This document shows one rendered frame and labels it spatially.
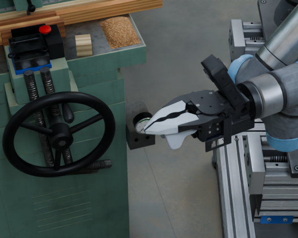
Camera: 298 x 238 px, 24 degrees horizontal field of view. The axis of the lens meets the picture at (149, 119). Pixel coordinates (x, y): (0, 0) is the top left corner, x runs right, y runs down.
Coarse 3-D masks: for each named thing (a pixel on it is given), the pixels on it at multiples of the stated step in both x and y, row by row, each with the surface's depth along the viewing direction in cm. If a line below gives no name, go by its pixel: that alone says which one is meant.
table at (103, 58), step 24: (72, 24) 192; (96, 24) 192; (0, 48) 185; (72, 48) 185; (96, 48) 185; (120, 48) 185; (144, 48) 186; (0, 72) 178; (72, 72) 184; (96, 72) 187
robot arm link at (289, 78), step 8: (296, 64) 126; (272, 72) 125; (280, 72) 124; (288, 72) 124; (296, 72) 124; (280, 80) 123; (288, 80) 123; (296, 80) 123; (280, 88) 124; (288, 88) 123; (296, 88) 123; (288, 96) 123; (296, 96) 124; (288, 104) 124; (296, 104) 125; (288, 112) 128; (296, 112) 127
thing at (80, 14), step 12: (120, 0) 194; (132, 0) 194; (144, 0) 195; (156, 0) 196; (60, 12) 190; (72, 12) 190; (84, 12) 191; (96, 12) 192; (108, 12) 194; (120, 12) 195; (132, 12) 196
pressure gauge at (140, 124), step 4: (144, 112) 197; (148, 112) 198; (136, 116) 197; (140, 116) 196; (144, 116) 196; (148, 116) 196; (152, 116) 199; (136, 120) 197; (140, 120) 195; (144, 120) 196; (148, 120) 197; (136, 124) 196; (140, 124) 197; (144, 124) 197; (136, 128) 198; (140, 128) 198; (140, 132) 199; (144, 132) 200
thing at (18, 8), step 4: (16, 0) 177; (20, 0) 178; (24, 0) 178; (32, 0) 179; (36, 0) 179; (40, 0) 179; (16, 4) 178; (20, 4) 178; (24, 4) 179; (36, 4) 180; (40, 4) 180; (16, 8) 179; (20, 8) 179; (24, 8) 180
